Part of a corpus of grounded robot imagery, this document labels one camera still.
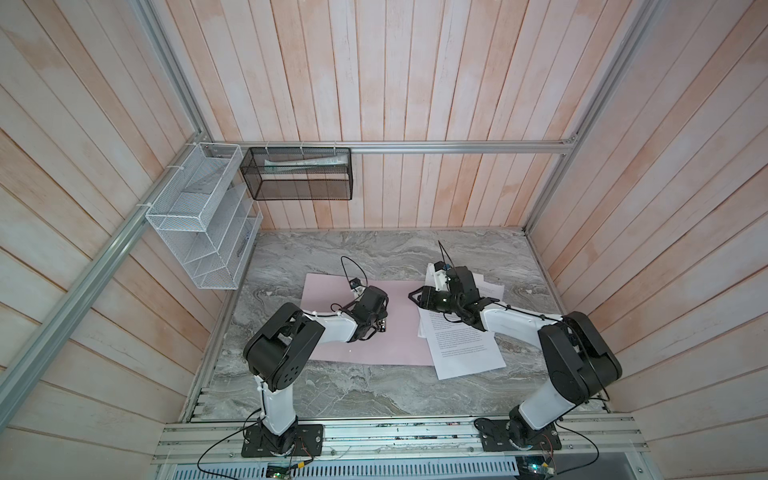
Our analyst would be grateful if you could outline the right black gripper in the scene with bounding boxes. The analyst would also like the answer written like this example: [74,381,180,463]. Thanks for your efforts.
[407,285,461,314]

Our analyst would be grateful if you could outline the horizontal aluminium back bar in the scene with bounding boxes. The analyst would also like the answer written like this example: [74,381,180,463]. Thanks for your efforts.
[233,140,575,154]

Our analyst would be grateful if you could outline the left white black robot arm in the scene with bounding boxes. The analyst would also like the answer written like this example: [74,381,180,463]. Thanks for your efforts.
[243,286,389,436]

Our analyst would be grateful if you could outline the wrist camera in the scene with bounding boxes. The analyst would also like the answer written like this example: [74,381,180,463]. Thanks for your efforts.
[348,277,366,298]
[425,263,449,292]

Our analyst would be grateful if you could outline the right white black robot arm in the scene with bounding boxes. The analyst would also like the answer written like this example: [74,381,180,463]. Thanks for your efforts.
[408,261,623,445]

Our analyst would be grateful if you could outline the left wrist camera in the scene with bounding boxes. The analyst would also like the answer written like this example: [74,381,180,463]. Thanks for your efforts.
[348,277,366,298]

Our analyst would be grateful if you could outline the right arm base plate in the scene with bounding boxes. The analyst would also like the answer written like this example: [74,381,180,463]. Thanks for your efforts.
[473,417,562,452]

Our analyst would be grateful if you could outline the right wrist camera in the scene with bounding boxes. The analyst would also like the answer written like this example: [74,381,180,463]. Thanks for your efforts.
[425,263,449,292]

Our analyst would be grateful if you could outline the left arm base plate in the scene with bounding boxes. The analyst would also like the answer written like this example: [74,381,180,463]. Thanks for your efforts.
[241,423,324,458]

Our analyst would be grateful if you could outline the black mesh wall basket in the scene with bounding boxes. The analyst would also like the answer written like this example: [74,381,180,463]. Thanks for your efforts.
[240,146,354,201]

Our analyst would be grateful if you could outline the aluminium front rail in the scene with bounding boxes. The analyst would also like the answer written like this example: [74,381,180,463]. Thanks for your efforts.
[151,412,650,464]

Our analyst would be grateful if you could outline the right aluminium frame post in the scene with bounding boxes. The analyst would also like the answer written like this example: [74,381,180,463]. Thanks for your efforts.
[522,1,668,237]

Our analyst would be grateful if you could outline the white wire mesh shelf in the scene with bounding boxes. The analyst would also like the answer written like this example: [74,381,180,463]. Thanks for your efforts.
[146,143,263,290]

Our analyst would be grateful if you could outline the pink file folder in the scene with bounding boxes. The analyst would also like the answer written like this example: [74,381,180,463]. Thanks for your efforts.
[300,273,433,366]

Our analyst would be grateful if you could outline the white perforated cable duct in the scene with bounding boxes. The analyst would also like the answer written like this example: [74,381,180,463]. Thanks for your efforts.
[171,457,519,479]

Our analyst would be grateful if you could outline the left aluminium frame bar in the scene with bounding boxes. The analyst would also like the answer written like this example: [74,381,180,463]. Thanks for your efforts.
[1,131,210,429]

